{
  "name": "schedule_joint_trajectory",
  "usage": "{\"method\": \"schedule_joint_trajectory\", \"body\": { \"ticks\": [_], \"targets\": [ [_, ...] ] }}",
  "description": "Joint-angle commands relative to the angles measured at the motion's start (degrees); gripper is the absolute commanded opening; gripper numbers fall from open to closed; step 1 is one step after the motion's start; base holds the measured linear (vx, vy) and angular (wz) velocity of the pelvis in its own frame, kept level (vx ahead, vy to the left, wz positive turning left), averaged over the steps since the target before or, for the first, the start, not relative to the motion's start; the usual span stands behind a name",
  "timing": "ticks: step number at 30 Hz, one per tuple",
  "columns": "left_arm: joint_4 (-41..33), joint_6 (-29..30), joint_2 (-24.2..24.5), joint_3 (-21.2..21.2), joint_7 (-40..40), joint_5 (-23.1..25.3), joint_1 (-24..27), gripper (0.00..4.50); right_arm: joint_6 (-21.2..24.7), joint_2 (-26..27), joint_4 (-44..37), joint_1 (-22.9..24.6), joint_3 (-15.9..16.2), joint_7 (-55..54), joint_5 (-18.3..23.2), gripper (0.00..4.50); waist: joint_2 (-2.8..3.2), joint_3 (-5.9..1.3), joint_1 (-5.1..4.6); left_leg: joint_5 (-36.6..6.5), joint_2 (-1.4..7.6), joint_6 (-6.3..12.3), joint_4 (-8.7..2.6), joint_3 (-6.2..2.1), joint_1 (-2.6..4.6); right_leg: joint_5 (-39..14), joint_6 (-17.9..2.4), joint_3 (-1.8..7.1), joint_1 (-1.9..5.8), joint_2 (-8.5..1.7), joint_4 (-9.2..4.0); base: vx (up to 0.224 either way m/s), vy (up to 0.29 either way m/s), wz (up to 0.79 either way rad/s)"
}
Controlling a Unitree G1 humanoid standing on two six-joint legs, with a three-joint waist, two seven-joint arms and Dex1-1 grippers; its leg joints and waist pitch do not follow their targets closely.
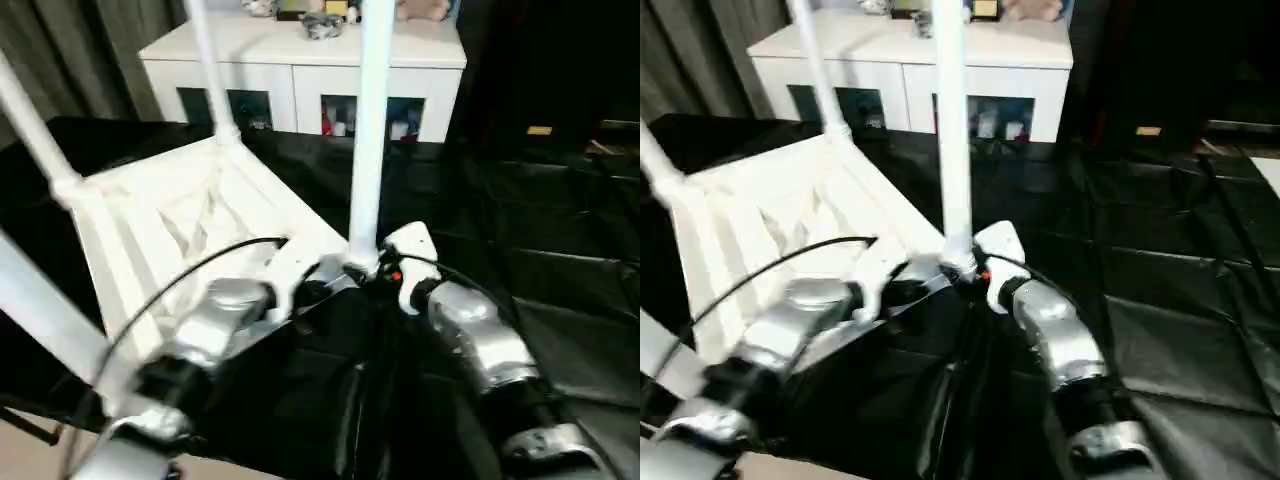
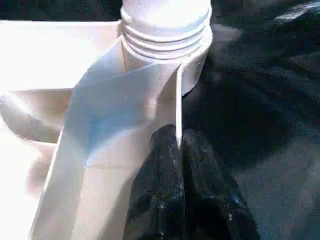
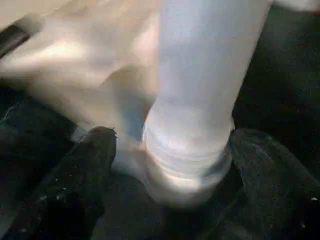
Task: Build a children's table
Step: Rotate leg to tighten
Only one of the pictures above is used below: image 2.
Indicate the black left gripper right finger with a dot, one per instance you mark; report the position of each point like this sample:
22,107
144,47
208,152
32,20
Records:
215,200

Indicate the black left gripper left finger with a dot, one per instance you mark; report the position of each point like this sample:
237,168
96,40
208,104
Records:
160,190

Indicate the white plastic table top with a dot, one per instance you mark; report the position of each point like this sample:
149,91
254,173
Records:
100,112

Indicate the white plastic table leg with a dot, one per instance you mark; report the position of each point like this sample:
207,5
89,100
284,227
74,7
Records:
165,15

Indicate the black mat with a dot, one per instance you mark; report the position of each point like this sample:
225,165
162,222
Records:
262,125

